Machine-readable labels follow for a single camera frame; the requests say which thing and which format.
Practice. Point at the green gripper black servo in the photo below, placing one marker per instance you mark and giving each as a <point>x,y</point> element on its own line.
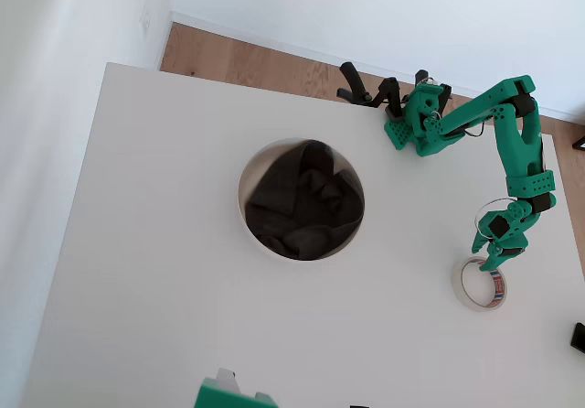
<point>508,253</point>

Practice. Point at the white masking tape roll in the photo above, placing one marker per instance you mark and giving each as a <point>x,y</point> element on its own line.
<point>458,284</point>

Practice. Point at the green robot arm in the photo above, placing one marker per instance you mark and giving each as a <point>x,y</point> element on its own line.
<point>521,152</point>

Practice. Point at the small black box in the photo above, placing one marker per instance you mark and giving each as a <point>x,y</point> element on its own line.
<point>578,336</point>

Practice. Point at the black angled object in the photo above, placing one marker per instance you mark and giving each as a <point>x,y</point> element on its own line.
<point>579,144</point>

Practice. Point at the black table clamp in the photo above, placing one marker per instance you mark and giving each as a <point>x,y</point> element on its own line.
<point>356,83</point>
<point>388,92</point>

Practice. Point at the black crumpled cloth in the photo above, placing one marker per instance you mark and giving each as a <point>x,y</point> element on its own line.
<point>301,197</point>

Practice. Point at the green printed part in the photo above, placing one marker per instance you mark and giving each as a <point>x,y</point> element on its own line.
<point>219,394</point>

